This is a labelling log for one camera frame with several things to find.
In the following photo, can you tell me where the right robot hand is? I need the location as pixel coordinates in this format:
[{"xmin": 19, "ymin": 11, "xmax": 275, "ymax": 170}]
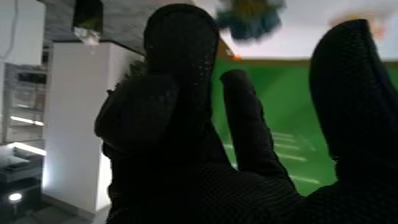
[{"xmin": 92, "ymin": 3, "xmax": 398, "ymax": 224}]

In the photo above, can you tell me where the white sheet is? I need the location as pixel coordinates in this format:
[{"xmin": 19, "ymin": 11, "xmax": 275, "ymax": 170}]
[{"xmin": 191, "ymin": 0, "xmax": 398, "ymax": 62}]

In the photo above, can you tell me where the teal flower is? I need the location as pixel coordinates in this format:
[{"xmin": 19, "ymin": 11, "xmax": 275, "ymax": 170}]
[{"xmin": 212, "ymin": 0, "xmax": 287, "ymax": 42}]

